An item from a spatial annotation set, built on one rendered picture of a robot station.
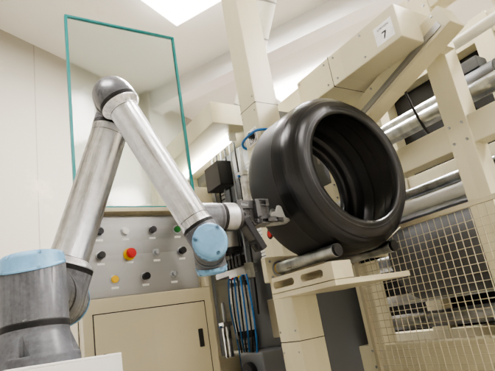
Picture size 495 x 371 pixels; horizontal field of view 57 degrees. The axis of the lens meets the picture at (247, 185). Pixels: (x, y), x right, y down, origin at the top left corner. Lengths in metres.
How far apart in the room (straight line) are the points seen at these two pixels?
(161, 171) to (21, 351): 0.53
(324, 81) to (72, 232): 1.29
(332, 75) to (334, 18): 2.80
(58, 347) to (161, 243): 1.03
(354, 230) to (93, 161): 0.86
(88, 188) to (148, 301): 0.71
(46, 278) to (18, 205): 3.13
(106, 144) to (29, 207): 2.93
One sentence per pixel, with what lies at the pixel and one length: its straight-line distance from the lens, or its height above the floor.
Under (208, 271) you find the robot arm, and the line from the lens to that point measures 1.29.
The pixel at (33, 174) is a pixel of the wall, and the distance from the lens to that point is 4.45.
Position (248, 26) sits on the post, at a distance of 2.31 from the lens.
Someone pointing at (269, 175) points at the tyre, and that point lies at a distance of 1.56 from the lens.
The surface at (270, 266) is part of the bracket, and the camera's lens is 1.78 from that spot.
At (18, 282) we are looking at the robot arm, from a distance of 1.16.
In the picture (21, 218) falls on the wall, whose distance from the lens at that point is 4.26.
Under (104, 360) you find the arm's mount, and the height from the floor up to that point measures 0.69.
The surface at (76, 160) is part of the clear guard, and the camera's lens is 2.04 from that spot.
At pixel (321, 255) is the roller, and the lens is 1.57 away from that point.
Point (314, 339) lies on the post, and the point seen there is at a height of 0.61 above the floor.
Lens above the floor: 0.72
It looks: 17 degrees up
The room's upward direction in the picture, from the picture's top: 10 degrees counter-clockwise
